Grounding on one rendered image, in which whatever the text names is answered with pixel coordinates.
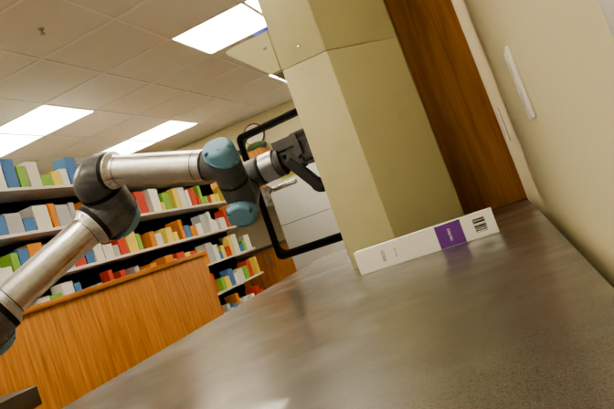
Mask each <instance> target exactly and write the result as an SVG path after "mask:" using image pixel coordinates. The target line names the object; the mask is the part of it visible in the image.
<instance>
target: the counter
mask: <svg viewBox="0 0 614 409"><path fill-rule="evenodd" d="M492 213H493V216H494V218H495V221H496V224H497V225H498V228H499V231H500V232H498V233H495V234H491V235H488V236H484V237H481V238H478V239H474V240H472V241H469V242H466V243H463V244H460V245H457V246H452V247H449V248H446V249H443V250H440V251H437V252H434V253H431V254H428V255H425V256H423V257H417V258H414V259H411V260H409V261H406V262H403V263H399V264H396V265H394V266H391V267H386V268H382V269H379V270H377V271H374V272H371V273H368V274H364V275H362V276H361V273H360V270H359V268H355V269H353V266H352V263H351V260H350V257H349V256H348V253H347V250H346V247H345V244H343V245H341V246H339V247H337V248H336V249H335V250H333V251H331V252H329V253H328V254H326V255H324V256H323V257H320V258H318V259H317V260H315V261H313V262H312V263H311V264H309V265H307V266H306V267H303V268H302V269H300V270H298V271H296V272H295V273H293V274H291V275H290V276H288V277H286V278H285V279H283V280H281V281H280V282H278V283H276V284H274V285H273V286H271V287H269V288H267V289H265V290H263V291H262V292H260V293H259V294H258V295H256V296H254V297H252V298H251V299H248V300H247V301H245V302H243V303H241V304H240V305H238V306H236V307H235V308H234V309H231V310H230V311H228V312H226V313H225V314H223V315H221V316H219V317H218V318H216V319H214V320H212V321H210V322H209V323H208V324H206V325H204V326H203V327H201V328H199V329H197V330H195V331H193V332H192V333H190V334H188V335H186V336H185V337H184V338H182V339H181V340H179V341H176V342H175V343H173V344H171V345H170V346H168V347H166V348H164V349H163V350H161V351H159V352H157V353H156V354H154V355H153V356H151V357H149V358H148V359H146V360H144V361H142V362H140V363H138V364H137V365H135V366H133V367H132V368H131V369H129V370H127V371H126V372H123V373H121V374H120V375H118V376H116V377H115V378H113V379H111V380H109V381H108V382H106V383H105V384H103V385H101V386H99V387H98V388H96V389H94V390H93V391H91V392H89V393H87V394H85V395H83V396H82V397H80V398H79V399H77V400H76V401H74V402H72V403H71V404H68V405H66V406H65V407H63V408H61V409H614V288H613V287H612V286H611V285H610V284H609V283H608V282H607V280H605V279H604V278H603V277H602V276H601V275H600V274H599V273H598V272H597V271H596V269H595V268H594V267H593V266H592V265H591V264H590V263H589V262H588V261H587V260H586V259H585V258H584V257H583V256H582V255H581V254H580V253H579V252H578V251H577V250H576V249H575V248H574V246H573V245H572V244H571V243H570V242H569V241H568V240H567V239H566V238H565V237H564V236H563V235H562V234H561V233H560V232H559V231H558V230H557V229H556V228H555V227H554V226H553V224H552V223H551V222H550V221H549V220H548V219H547V218H546V217H545V216H544V215H543V214H542V213H541V212H540V211H539V210H538V209H537V208H536V207H535V206H534V205H533V204H532V202H531V201H530V200H529V199H528V198H525V199H522V200H519V201H516V202H513V203H510V204H505V205H502V206H499V207H496V208H493V209H492Z"/></svg>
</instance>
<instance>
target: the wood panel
mask: <svg viewBox="0 0 614 409"><path fill-rule="evenodd" d="M384 1H385V4H386V8H387V11H388V13H389V15H390V18H391V21H392V23H393V26H394V29H395V30H396V33H397V37H398V40H399V42H400V45H401V47H402V49H403V52H404V55H405V57H406V60H407V63H408V66H409V69H410V71H411V74H412V77H413V79H414V81H415V84H416V86H417V89H418V93H419V96H420V98H421V100H422V103H423V106H424V108H425V111H426V113H427V115H428V118H429V122H430V125H431V127H432V130H433V132H434V134H435V137H436V140H437V142H438V145H439V148H440V151H441V154H442V156H443V159H444V162H445V163H446V166H447V169H448V171H449V174H450V178H451V180H452V182H453V185H454V188H455V190H456V193H457V196H458V197H459V200H460V204H461V207H462V210H463V212H464V214H465V215H468V214H471V213H474V212H477V211H480V210H482V209H485V208H488V207H490V208H491V209H493V208H496V207H499V206H502V205H507V204H510V203H513V202H516V201H519V200H522V199H525V198H527V196H526V193H525V191H524V188H523V185H522V182H521V180H520V177H519V175H518V172H517V170H516V168H515V165H514V163H513V159H512V156H511V154H510V152H509V149H508V147H507V144H506V141H505V139H504V137H503V133H502V130H501V128H500V125H499V123H498V121H497V119H496V116H495V113H494V111H493V108H492V104H491V102H490V100H489V97H488V95H487V92H486V90H485V87H484V85H483V83H482V79H481V76H480V73H479V71H478V69H477V67H476V64H475V61H474V59H473V56H472V54H471V51H470V48H469V45H468V43H467V40H466V38H465V36H464V33H463V31H462V28H461V24H460V22H459V19H458V17H457V15H456V12H455V10H454V7H453V4H452V2H451V0H384Z"/></svg>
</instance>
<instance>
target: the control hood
mask: <svg viewBox="0 0 614 409"><path fill-rule="evenodd" d="M226 53H227V54H228V56H230V57H232V58H235V59H237V60H240V61H242V62H244V63H246V64H249V65H251V66H252V67H254V68H258V69H260V70H263V71H265V72H267V73H269V74H271V75H273V76H276V77H278V78H281V79H285V77H284V74H283V70H282V68H281V63H280V62H279V59H278V56H277V53H276V50H275V48H274V46H273V43H272V40H271V37H270V33H269V31H266V32H264V33H262V34H260V35H258V36H256V37H253V38H251V39H249V40H247V41H245V42H243V43H241V44H239V45H237V46H235V47H233V48H231V49H229V50H227V52H226ZM285 80H286V79H285Z"/></svg>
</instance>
